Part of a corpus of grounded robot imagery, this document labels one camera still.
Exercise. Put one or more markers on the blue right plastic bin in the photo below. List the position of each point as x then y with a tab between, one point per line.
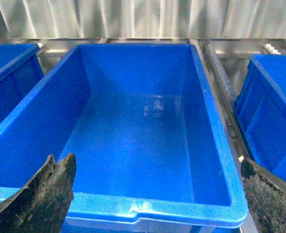
261	111

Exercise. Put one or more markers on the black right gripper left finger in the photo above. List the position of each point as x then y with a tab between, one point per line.
42	204

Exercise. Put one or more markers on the blue left plastic bin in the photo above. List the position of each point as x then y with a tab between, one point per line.
20	71

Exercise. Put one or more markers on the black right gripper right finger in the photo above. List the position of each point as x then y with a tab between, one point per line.
266	197

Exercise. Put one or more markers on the blue plastic bin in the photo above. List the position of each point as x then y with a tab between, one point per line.
149	143
20	71
261	111

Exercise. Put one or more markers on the blue middle plastic bin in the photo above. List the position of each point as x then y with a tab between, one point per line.
149	143

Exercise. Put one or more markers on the metal roller rack frame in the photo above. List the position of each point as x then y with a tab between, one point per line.
211	52

